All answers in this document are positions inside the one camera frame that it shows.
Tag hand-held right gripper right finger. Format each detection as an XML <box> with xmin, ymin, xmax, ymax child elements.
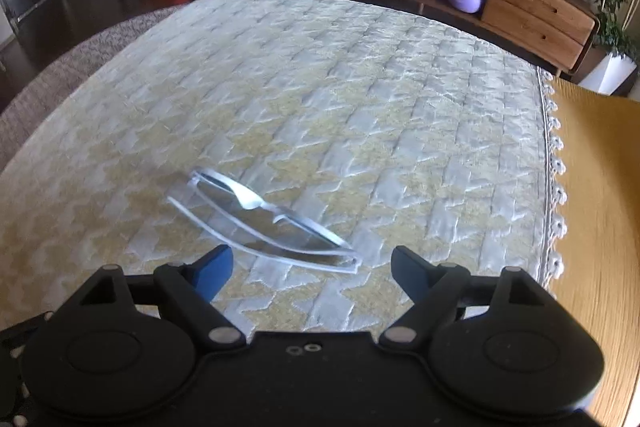
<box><xmin>379</xmin><ymin>245</ymin><xmax>548</xmax><ymax>349</ymax></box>

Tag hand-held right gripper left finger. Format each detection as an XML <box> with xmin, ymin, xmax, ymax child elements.
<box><xmin>80</xmin><ymin>244</ymin><xmax>247</xmax><ymax>348</ymax></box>

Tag white sunglasses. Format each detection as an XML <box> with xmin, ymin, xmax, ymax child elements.
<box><xmin>167</xmin><ymin>168</ymin><xmax>363</xmax><ymax>275</ymax></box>

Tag cream quilted table mat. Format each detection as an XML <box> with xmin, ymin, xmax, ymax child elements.
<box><xmin>0</xmin><ymin>0</ymin><xmax>568</xmax><ymax>338</ymax></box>

